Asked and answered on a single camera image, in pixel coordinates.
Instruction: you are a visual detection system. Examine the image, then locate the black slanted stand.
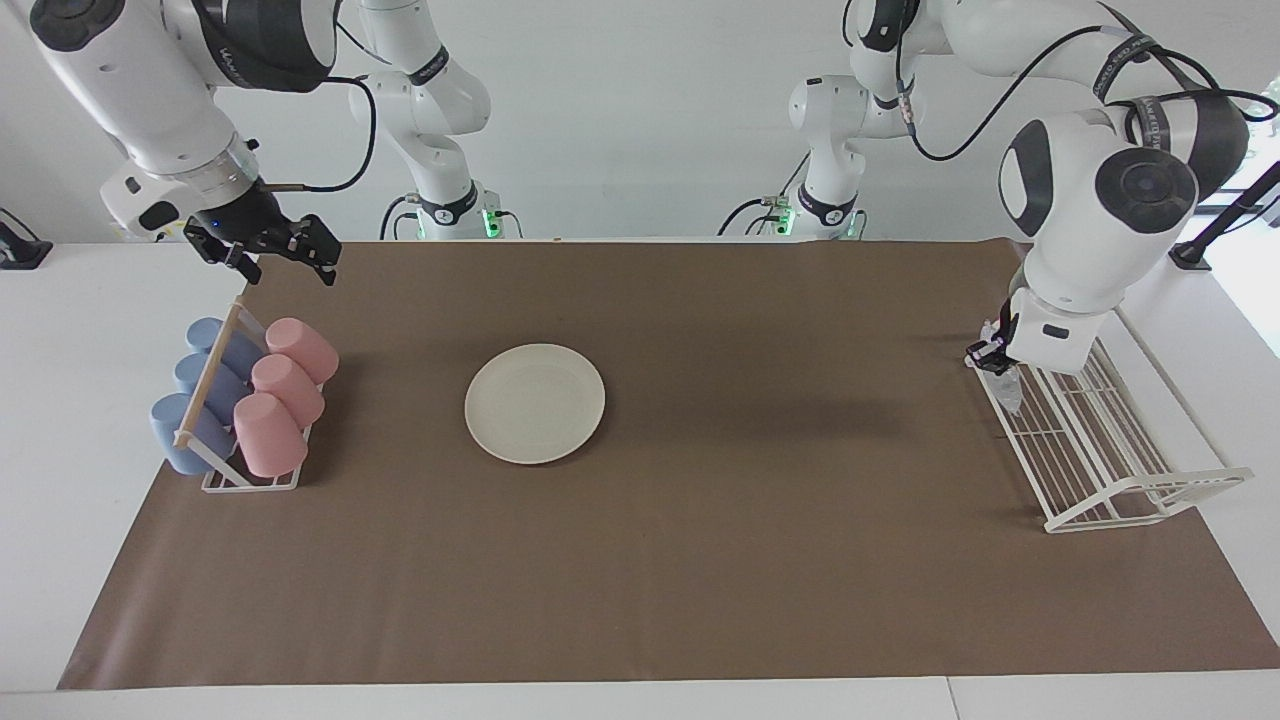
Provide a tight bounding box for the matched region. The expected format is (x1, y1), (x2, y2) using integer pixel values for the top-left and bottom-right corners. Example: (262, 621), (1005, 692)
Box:
(1163, 160), (1280, 273)

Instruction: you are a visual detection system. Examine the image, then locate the blue plastic cup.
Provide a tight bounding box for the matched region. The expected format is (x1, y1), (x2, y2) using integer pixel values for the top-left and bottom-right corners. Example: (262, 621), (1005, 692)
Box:
(186, 317), (264, 381)
(150, 392), (239, 476)
(174, 352), (251, 426)

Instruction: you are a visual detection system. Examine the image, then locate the pink plastic cup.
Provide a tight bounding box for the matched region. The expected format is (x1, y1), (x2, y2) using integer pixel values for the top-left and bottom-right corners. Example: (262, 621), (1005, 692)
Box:
(250, 354), (327, 429)
(265, 317), (341, 386)
(233, 392), (309, 478)

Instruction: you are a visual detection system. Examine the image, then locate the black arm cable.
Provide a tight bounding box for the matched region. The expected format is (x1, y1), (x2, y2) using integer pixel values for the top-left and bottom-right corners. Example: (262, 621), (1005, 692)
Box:
(262, 75), (377, 193)
(893, 0), (1280, 166)

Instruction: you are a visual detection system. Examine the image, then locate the round cream plate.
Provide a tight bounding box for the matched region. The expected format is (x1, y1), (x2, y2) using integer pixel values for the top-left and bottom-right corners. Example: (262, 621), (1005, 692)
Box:
(464, 343), (607, 466)

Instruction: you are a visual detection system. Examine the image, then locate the black left base cable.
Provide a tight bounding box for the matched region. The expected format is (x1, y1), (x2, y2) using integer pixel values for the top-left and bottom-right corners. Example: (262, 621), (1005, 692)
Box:
(718, 197), (791, 238)

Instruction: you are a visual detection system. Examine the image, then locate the black right base cable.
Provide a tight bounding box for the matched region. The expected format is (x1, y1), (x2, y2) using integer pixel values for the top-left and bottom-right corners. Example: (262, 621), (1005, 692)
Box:
(378, 193), (421, 241)

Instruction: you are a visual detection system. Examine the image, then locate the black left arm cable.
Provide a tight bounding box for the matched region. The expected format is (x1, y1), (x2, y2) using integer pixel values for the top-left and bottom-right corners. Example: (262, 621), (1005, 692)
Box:
(893, 0), (1280, 166)

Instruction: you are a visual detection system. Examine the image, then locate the black base cable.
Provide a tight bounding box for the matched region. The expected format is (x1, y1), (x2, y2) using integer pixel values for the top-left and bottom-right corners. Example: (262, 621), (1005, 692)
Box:
(378, 193), (421, 241)
(718, 197), (791, 238)

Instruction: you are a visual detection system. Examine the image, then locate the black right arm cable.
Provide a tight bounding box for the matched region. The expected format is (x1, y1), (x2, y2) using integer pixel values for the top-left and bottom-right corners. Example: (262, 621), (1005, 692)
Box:
(262, 75), (377, 193)

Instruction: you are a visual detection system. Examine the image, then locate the small black table clamp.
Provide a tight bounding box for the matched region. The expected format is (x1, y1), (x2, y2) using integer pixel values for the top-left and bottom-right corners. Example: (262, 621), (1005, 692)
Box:
(0, 207), (53, 271)

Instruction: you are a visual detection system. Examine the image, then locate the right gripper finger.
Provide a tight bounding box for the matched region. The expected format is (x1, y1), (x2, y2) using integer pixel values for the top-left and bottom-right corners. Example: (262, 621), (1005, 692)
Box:
(288, 214), (342, 287)
(183, 225), (263, 287)

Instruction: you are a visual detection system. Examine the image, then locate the brown table mat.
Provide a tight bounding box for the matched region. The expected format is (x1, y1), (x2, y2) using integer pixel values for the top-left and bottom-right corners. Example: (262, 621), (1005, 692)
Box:
(57, 240), (1280, 691)

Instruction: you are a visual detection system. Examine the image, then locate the white wire dish rack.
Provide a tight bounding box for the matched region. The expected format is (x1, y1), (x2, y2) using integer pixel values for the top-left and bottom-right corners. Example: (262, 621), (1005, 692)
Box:
(964, 330), (1255, 534)

